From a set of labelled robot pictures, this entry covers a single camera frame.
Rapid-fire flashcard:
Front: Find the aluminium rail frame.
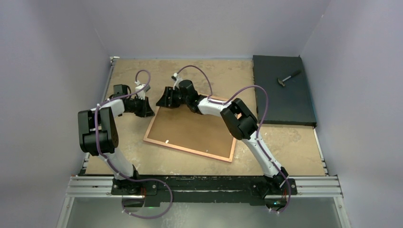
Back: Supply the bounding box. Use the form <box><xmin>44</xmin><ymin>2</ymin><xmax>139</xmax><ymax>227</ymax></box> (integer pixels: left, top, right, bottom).
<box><xmin>57</xmin><ymin>57</ymin><xmax>352</xmax><ymax>228</ymax></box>

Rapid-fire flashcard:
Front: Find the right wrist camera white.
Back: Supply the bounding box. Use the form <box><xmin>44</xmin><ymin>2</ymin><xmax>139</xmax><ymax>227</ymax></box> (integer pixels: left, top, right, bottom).
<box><xmin>171</xmin><ymin>73</ymin><xmax>181</xmax><ymax>90</ymax></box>

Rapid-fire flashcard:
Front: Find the black flat board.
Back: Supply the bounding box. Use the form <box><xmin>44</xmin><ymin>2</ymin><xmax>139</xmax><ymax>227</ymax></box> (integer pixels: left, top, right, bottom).
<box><xmin>252</xmin><ymin>55</ymin><xmax>317</xmax><ymax>128</ymax></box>

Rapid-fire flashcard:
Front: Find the pink wooden picture frame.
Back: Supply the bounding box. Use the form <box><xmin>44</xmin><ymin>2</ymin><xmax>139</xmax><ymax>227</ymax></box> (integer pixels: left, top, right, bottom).
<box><xmin>143</xmin><ymin>94</ymin><xmax>244</xmax><ymax>163</ymax></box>

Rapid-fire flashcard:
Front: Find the brown cardboard backing board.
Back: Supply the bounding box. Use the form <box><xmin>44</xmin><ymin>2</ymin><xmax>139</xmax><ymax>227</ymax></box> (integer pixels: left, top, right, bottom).
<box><xmin>147</xmin><ymin>105</ymin><xmax>235</xmax><ymax>159</ymax></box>

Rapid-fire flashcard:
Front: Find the small hammer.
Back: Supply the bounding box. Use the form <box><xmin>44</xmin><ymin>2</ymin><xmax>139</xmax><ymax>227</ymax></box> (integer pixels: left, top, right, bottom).
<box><xmin>277</xmin><ymin>69</ymin><xmax>302</xmax><ymax>87</ymax></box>

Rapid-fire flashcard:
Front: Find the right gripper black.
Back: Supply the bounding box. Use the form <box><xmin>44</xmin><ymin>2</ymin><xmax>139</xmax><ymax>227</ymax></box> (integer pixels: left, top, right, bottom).
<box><xmin>156</xmin><ymin>86</ymin><xmax>190</xmax><ymax>108</ymax></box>

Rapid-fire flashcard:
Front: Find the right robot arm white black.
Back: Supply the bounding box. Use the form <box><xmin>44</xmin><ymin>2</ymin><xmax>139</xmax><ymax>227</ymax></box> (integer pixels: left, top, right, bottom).
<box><xmin>156</xmin><ymin>80</ymin><xmax>297</xmax><ymax>195</ymax></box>

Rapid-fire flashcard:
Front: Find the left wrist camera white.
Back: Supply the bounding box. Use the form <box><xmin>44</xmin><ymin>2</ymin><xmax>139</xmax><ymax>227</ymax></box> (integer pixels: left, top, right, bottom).
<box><xmin>135</xmin><ymin>81</ymin><xmax>150</xmax><ymax>100</ymax></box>

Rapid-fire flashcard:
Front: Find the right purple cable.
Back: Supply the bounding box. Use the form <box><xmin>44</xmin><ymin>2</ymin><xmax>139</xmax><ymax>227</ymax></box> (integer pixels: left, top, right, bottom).
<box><xmin>172</xmin><ymin>65</ymin><xmax>292</xmax><ymax>215</ymax></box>

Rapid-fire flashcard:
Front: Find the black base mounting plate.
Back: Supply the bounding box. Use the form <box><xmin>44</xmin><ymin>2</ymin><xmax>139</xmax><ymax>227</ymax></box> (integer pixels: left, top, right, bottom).
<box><xmin>111</xmin><ymin>175</ymin><xmax>297</xmax><ymax>208</ymax></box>

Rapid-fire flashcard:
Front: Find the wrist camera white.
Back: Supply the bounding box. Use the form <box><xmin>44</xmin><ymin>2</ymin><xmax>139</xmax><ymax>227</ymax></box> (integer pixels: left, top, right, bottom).
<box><xmin>171</xmin><ymin>73</ymin><xmax>181</xmax><ymax>90</ymax></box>
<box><xmin>135</xmin><ymin>81</ymin><xmax>150</xmax><ymax>100</ymax></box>

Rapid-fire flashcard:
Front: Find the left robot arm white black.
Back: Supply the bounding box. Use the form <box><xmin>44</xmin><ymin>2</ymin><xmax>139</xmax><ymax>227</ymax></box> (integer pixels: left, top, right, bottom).
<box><xmin>77</xmin><ymin>82</ymin><xmax>154</xmax><ymax>194</ymax></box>

